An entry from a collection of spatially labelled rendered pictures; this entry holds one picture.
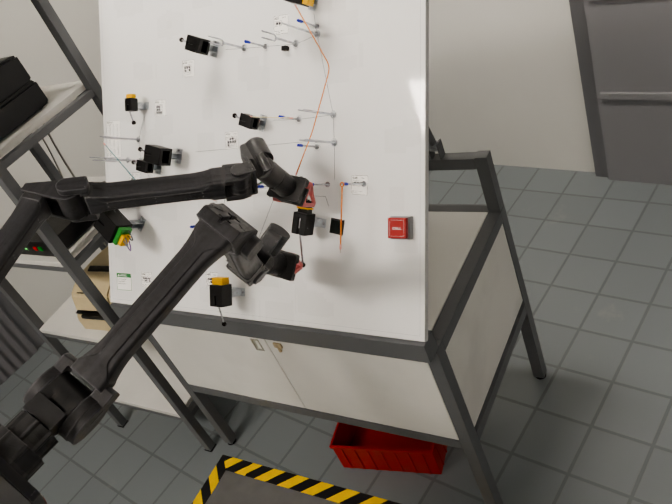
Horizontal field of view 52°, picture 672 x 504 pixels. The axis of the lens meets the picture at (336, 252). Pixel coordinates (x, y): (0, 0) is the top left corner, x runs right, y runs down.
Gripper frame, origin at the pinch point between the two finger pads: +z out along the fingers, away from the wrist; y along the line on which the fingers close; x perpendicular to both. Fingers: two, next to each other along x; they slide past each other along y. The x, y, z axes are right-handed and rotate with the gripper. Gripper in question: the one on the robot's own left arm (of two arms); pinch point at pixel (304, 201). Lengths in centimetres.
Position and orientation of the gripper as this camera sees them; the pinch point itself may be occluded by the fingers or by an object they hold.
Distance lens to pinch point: 178.4
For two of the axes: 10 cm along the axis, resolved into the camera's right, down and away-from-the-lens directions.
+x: -3.7, 9.1, -1.8
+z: 4.6, 3.4, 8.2
